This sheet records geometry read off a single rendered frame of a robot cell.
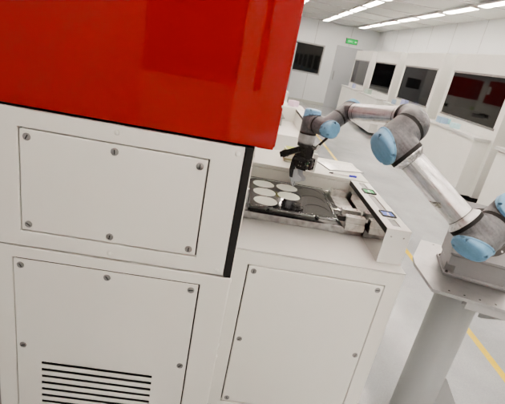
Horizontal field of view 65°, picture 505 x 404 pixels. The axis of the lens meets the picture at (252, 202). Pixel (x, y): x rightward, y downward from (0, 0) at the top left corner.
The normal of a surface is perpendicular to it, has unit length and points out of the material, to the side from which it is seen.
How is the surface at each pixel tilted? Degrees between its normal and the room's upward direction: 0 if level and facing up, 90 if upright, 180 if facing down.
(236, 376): 90
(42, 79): 90
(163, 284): 90
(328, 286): 90
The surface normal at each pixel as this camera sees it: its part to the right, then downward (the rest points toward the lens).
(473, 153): 0.00, 0.37
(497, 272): -0.28, 0.30
